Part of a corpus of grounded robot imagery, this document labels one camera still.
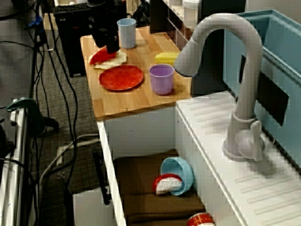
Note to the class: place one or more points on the teal plastic bin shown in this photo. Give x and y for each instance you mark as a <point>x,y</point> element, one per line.
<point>282,47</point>

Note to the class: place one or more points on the white toy sink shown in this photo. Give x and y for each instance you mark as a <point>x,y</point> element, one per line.
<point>145,131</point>

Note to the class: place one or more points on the black upright kitchen panel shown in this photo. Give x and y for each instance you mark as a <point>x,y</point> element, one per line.
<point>211,84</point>

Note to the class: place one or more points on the cream scalloped plate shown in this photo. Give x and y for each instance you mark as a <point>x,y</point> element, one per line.
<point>117,61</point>

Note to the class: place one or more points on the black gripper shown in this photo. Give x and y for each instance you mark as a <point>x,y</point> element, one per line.
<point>103,37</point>

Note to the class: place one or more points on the light blue plastic tumbler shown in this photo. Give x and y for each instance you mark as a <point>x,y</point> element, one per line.
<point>127,35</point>

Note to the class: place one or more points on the grey toy faucet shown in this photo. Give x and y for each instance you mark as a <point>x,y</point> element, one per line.
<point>249,70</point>

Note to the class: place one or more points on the white pot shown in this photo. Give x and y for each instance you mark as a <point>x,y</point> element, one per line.
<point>190,9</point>

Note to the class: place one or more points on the purple plastic mug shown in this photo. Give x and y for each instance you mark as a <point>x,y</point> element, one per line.
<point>162,80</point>

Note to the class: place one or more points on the red toy chili pepper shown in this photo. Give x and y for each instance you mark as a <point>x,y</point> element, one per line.
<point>98,57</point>

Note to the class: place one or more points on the light blue plastic bowl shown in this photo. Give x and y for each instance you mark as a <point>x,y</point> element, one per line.
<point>181,169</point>

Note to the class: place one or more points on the black hutch side panel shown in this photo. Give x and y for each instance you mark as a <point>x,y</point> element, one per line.
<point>156,16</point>

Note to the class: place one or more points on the red tomato can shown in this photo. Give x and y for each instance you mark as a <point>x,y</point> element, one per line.
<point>200,220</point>

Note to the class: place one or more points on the red round plate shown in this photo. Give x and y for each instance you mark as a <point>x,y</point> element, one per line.
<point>121,77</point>

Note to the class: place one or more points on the yellow toy corn cob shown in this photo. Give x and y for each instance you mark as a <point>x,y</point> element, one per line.
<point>167,58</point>

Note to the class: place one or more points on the black computer tower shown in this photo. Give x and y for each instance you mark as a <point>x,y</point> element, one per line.
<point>70,47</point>

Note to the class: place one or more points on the white aluminium frame rail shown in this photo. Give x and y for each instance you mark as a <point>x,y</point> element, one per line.
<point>16,164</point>

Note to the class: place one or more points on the black rectangular bin label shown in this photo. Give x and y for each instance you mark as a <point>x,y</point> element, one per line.
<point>270,99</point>

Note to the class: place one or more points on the red white toy food slice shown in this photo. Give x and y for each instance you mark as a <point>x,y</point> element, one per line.
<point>168,184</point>

